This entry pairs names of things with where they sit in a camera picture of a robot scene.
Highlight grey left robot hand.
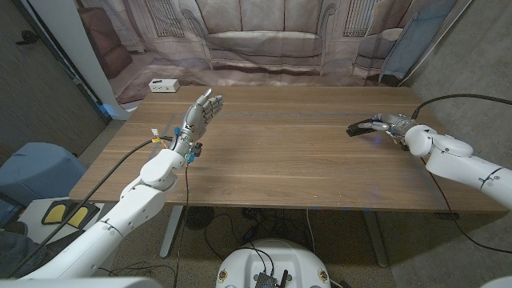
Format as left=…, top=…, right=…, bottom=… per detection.
left=171, top=88, right=225, bottom=156

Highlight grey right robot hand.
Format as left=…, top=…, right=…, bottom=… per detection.
left=357, top=112, right=418, bottom=139

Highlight black stapler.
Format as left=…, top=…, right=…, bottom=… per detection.
left=346, top=118, right=379, bottom=138

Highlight white power box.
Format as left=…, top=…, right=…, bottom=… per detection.
left=148, top=78, right=181, bottom=94

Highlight round black floor fan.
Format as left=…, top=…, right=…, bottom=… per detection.
left=184, top=206, right=215, bottom=231

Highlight printed living room backdrop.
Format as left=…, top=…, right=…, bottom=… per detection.
left=27, top=0, right=473, bottom=120

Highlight white table leg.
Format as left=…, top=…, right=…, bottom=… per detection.
left=158, top=206, right=185, bottom=259
left=362, top=210, right=390, bottom=268

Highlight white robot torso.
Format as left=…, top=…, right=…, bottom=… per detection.
left=215, top=238, right=332, bottom=288

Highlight blue-grey upholstered seat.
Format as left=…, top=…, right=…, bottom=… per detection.
left=0, top=142, right=88, bottom=207

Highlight black yellow foot pedal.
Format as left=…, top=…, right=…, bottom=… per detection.
left=41, top=201, right=101, bottom=229

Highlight black electronics module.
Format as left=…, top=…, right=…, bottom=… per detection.
left=254, top=270, right=290, bottom=288

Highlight white floor platform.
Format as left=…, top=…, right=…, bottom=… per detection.
left=18, top=197, right=121, bottom=277

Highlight person in blue jeans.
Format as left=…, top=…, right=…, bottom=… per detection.
left=0, top=222, right=46, bottom=278

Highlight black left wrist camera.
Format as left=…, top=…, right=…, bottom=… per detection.
left=186, top=142, right=203, bottom=164

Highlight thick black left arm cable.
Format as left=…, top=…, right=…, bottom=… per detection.
left=7, top=135, right=176, bottom=278

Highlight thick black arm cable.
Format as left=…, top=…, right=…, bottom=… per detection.
left=410, top=93, right=512, bottom=120
left=7, top=135, right=176, bottom=278

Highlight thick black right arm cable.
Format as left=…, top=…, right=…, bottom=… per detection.
left=410, top=93, right=512, bottom=120

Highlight thin black left wrist cable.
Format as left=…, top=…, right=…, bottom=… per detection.
left=172, top=162, right=190, bottom=288

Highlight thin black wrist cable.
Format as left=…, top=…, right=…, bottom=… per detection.
left=418, top=156, right=512, bottom=255
left=172, top=162, right=190, bottom=288

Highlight tangled black floor cables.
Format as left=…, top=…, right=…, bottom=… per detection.
left=203, top=207, right=313, bottom=262

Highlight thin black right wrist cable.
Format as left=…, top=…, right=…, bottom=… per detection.
left=418, top=156, right=512, bottom=255

